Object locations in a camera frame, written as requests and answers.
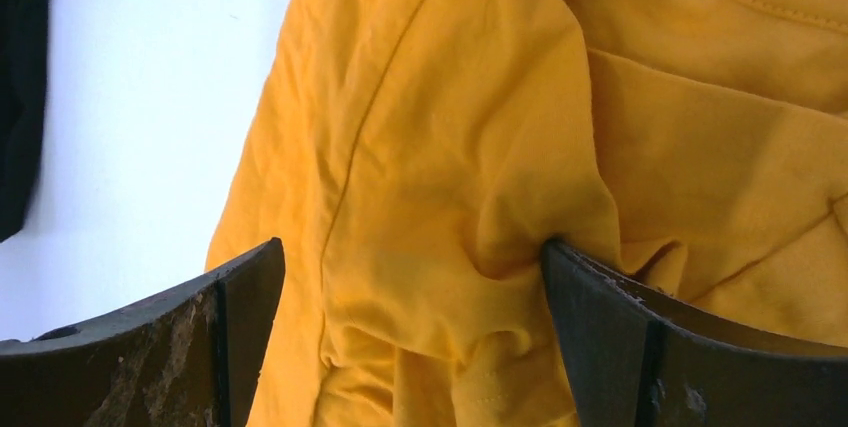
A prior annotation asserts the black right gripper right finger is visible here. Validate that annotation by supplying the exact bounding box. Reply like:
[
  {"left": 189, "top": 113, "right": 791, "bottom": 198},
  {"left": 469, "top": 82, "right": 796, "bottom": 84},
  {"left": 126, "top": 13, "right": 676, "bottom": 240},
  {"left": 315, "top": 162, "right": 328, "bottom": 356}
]
[{"left": 541, "top": 241, "right": 847, "bottom": 427}]

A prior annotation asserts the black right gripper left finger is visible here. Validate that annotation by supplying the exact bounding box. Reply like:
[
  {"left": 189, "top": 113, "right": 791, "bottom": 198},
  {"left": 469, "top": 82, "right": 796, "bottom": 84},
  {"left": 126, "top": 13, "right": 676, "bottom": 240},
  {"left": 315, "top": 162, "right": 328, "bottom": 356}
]
[{"left": 1, "top": 239, "right": 285, "bottom": 426}]

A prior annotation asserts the yellow t shirt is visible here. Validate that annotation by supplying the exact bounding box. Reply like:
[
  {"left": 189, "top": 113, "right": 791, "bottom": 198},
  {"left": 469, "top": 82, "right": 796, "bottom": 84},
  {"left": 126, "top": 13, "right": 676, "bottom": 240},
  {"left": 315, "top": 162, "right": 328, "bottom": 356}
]
[{"left": 207, "top": 0, "right": 847, "bottom": 426}]

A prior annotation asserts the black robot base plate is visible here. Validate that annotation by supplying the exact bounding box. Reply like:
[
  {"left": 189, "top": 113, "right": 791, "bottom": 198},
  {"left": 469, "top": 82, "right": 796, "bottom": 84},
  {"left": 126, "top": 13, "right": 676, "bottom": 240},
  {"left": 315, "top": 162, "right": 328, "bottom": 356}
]
[{"left": 1, "top": 0, "right": 49, "bottom": 241}]

